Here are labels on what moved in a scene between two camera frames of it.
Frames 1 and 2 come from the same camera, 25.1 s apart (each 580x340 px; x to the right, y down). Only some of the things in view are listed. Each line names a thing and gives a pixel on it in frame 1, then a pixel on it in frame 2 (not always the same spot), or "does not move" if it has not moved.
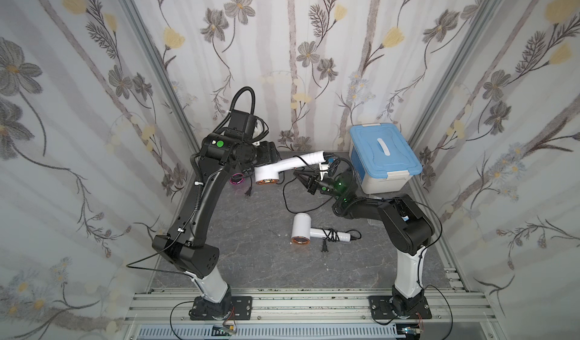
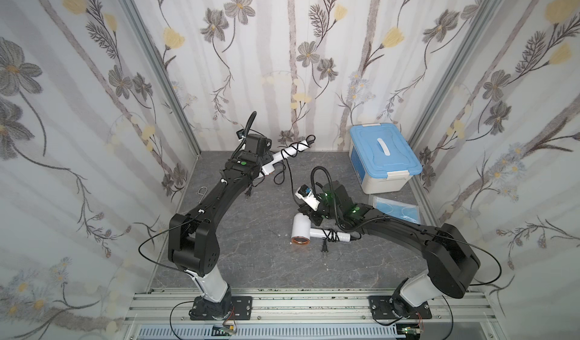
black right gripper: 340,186 to 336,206
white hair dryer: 302,230 does not move
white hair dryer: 269,174 to 269,168
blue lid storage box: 382,158 does not move
